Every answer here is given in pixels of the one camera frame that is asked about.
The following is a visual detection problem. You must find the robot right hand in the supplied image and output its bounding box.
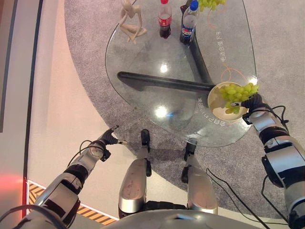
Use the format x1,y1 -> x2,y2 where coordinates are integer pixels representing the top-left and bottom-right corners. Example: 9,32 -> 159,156
230,93 -> 265,112

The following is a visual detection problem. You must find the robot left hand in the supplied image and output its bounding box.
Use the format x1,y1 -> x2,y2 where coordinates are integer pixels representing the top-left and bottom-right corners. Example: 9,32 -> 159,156
97,125 -> 129,146

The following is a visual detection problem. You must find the green grape bunch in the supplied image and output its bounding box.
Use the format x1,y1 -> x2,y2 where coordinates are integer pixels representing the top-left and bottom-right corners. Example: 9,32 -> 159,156
197,0 -> 226,12
219,83 -> 260,115

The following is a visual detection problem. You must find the cream round plate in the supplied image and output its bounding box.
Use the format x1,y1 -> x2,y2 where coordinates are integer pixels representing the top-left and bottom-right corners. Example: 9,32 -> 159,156
207,82 -> 250,120

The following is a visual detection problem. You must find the robot left leg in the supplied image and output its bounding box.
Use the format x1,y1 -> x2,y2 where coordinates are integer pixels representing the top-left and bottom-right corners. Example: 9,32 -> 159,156
118,129 -> 153,219

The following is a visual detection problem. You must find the robot leg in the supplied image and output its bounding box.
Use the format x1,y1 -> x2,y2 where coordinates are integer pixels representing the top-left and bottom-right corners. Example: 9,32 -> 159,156
181,139 -> 219,215
118,129 -> 153,219

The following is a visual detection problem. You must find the grey carpet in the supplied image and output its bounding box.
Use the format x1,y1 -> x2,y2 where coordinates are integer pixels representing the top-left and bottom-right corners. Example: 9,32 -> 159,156
63,0 -> 305,220

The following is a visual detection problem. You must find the yellow black hazard tape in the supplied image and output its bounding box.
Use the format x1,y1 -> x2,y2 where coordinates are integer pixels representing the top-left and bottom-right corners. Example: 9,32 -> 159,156
28,180 -> 116,226

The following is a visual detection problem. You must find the glass coffee table top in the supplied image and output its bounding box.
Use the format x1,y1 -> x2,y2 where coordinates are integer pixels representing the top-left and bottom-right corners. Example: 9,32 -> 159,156
105,0 -> 258,147

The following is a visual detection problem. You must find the black table base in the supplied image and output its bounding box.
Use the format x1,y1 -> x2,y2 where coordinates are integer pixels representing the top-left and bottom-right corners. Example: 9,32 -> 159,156
117,0 -> 216,92

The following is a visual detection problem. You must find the robot right leg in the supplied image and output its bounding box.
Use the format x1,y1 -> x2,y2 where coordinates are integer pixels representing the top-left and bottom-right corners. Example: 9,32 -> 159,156
181,139 -> 219,215

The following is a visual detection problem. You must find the blue cap pepsi bottle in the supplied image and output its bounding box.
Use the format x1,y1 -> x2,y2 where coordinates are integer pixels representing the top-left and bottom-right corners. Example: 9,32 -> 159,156
179,0 -> 200,44

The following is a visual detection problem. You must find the robot silver torso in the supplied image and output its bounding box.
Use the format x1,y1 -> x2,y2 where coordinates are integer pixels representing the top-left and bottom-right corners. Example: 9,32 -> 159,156
101,200 -> 263,229

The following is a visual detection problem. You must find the beige abstract figure sculpture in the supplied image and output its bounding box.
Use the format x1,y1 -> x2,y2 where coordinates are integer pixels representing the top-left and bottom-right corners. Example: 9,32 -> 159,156
119,0 -> 148,44

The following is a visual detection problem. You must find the red cap cola bottle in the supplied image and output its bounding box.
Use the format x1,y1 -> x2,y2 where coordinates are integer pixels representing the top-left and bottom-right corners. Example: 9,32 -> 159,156
157,0 -> 173,40

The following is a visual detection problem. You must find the black cable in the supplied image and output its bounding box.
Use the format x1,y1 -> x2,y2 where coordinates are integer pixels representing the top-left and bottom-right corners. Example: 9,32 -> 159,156
205,167 -> 289,229

